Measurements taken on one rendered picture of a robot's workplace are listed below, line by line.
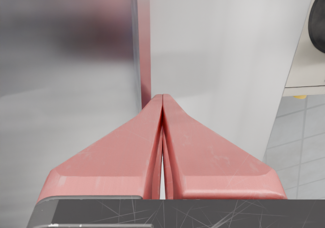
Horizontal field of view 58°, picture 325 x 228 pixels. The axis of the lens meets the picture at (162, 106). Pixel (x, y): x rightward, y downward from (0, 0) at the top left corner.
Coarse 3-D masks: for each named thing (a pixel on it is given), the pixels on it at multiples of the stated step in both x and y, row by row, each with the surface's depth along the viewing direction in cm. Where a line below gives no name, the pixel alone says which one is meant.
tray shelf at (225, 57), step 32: (160, 0) 13; (192, 0) 13; (224, 0) 14; (256, 0) 14; (288, 0) 14; (160, 32) 14; (192, 32) 14; (224, 32) 14; (256, 32) 15; (288, 32) 15; (160, 64) 15; (192, 64) 15; (224, 64) 16; (256, 64) 16; (288, 64) 16; (192, 96) 16; (224, 96) 17; (256, 96) 17; (224, 128) 18; (256, 128) 19; (160, 192) 21
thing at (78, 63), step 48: (0, 0) 12; (48, 0) 12; (96, 0) 12; (144, 0) 9; (0, 48) 13; (48, 48) 13; (96, 48) 14; (144, 48) 10; (0, 96) 14; (48, 96) 15; (96, 96) 15; (144, 96) 12; (0, 144) 16; (48, 144) 16; (0, 192) 18
